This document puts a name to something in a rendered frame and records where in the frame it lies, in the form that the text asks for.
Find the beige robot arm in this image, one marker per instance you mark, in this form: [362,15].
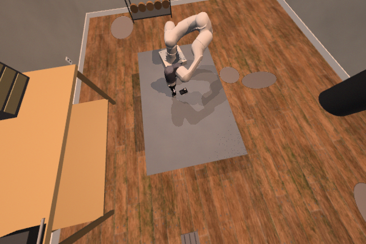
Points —
[172,34]

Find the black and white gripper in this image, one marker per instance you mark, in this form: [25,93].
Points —
[173,90]

